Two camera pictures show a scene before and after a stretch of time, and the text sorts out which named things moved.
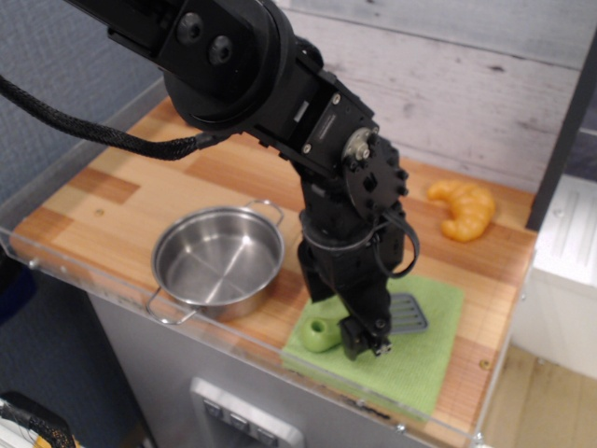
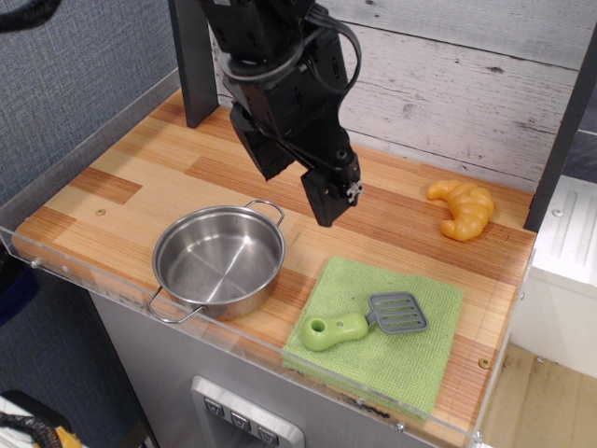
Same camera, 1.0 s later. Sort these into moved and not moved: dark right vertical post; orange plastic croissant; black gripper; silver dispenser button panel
Moved: black gripper
Not moved: silver dispenser button panel; orange plastic croissant; dark right vertical post
